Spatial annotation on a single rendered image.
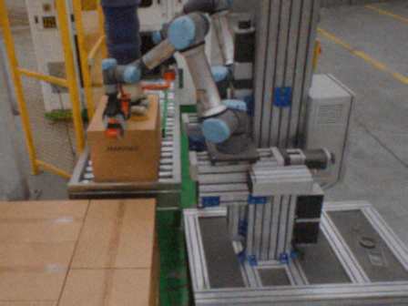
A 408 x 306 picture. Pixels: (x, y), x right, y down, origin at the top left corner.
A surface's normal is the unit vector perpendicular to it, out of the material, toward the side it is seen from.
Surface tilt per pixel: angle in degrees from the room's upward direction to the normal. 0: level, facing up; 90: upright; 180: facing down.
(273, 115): 90
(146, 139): 90
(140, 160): 90
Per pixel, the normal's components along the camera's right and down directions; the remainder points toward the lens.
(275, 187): 0.00, 0.47
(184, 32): -0.60, 0.30
